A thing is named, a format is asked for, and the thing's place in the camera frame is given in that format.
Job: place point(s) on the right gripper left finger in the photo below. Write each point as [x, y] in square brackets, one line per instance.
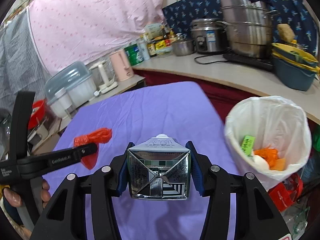
[65, 217]

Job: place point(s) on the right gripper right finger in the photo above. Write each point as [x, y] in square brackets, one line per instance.
[239, 207]

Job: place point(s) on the green white milk carton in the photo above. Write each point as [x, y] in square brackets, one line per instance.
[159, 169]

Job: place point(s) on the orange mesh cloth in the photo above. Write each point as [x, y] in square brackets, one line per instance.
[279, 165]

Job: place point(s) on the white trash bin bag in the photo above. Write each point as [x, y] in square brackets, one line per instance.
[275, 122]

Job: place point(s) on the person's left hand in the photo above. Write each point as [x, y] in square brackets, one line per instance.
[15, 200]

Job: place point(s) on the red shopping bag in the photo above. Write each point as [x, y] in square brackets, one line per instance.
[286, 193]

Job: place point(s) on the pink paper cup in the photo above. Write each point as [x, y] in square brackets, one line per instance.
[260, 162]

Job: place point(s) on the red plastic basin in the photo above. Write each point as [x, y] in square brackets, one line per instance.
[37, 114]

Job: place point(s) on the orange plastic bag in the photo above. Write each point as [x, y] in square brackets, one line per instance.
[268, 154]

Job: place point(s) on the green toothpaste box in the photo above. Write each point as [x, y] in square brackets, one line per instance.
[247, 145]

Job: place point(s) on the white blender cup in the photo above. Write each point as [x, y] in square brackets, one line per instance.
[64, 99]

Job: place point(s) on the red plastic bag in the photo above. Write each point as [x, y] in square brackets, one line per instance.
[92, 141]

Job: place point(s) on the white dish rack box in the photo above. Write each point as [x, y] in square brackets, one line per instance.
[78, 83]

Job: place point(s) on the purple tablecloth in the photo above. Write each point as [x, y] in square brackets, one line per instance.
[181, 111]

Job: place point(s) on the white glass kettle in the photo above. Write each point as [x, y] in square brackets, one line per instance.
[103, 83]

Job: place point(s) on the pink electric kettle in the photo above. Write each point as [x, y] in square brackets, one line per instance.
[121, 65]

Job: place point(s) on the black induction cooker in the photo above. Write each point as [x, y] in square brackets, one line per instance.
[249, 61]

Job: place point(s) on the blue yellow basin stack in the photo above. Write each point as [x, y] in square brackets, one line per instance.
[294, 67]

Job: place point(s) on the green can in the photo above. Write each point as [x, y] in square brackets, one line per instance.
[133, 54]

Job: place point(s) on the white bottle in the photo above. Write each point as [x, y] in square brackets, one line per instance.
[144, 49]

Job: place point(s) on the dark soy sauce bottle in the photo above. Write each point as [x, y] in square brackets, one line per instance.
[151, 48]

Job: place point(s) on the small steel bowl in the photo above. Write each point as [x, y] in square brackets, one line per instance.
[183, 47]

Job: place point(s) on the steel rice cooker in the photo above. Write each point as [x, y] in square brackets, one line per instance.
[209, 35]

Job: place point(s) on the brown sponge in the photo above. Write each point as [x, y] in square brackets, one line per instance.
[285, 32]

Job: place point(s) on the large steel steamer pot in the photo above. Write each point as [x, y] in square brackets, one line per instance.
[249, 26]

